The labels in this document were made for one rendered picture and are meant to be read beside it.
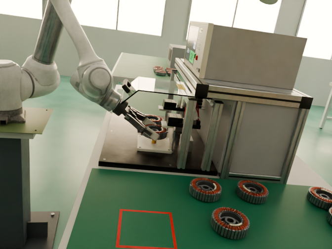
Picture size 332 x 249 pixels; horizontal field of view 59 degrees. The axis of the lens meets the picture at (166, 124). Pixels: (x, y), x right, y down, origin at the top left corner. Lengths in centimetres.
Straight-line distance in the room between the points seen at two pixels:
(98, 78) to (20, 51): 540
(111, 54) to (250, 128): 504
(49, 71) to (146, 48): 445
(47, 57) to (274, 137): 113
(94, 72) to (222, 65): 48
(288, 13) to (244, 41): 543
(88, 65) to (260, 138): 69
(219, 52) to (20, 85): 94
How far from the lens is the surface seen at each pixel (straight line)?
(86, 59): 111
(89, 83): 105
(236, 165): 122
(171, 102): 150
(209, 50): 115
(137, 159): 120
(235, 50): 118
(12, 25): 641
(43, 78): 164
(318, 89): 720
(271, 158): 126
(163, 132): 129
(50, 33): 158
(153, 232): 88
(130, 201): 98
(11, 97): 155
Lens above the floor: 131
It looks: 19 degrees down
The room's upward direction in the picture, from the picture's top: 8 degrees clockwise
